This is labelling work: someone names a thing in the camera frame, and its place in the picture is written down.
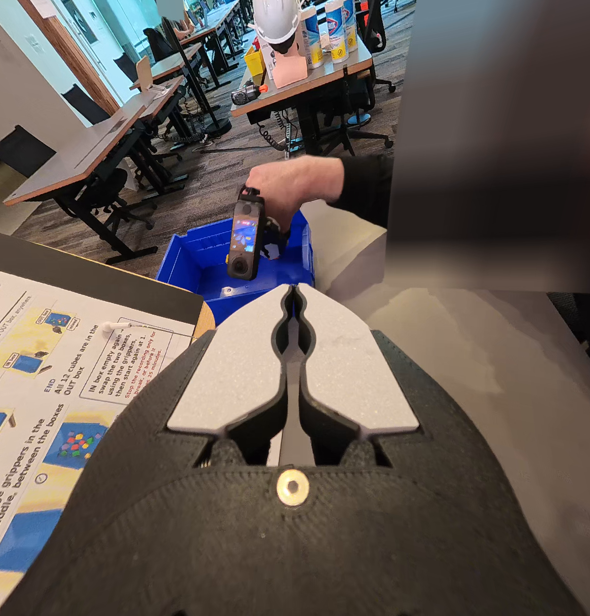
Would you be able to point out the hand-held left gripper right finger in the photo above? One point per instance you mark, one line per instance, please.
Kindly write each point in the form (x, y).
(357, 375)

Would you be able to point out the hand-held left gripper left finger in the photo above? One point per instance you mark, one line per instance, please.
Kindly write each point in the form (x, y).
(227, 375)

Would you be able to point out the blue plastic bin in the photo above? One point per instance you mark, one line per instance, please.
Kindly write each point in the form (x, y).
(199, 269)

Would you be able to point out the person's right forearm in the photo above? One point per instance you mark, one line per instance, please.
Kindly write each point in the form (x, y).
(367, 187)

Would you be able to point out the person's right hand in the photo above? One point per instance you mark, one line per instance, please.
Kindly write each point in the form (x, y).
(300, 185)

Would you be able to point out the white earbud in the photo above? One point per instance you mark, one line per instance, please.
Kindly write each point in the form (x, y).
(107, 327)

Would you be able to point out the black floor stand pole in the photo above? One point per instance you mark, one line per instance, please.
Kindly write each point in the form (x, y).
(217, 126)

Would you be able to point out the black office chair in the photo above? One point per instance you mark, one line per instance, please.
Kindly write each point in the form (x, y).
(21, 149)
(345, 115)
(102, 190)
(126, 65)
(83, 103)
(376, 29)
(156, 43)

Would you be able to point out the printed instruction sheet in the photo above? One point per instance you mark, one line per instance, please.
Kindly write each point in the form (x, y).
(59, 385)

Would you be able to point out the grey desk with black legs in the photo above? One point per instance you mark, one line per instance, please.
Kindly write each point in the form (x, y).
(319, 82)
(172, 62)
(211, 29)
(83, 154)

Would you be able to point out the pink head stand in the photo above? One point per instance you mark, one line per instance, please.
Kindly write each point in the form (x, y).
(290, 67)

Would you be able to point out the small yellow bin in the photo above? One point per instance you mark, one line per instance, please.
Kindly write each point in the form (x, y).
(254, 60)

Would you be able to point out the disinfecting wipes canister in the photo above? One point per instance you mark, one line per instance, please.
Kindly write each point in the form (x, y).
(352, 29)
(337, 33)
(313, 43)

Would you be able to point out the white hard hat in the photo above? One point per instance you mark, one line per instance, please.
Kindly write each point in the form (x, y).
(275, 19)

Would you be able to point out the white partition board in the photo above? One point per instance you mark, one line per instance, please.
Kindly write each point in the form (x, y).
(25, 96)

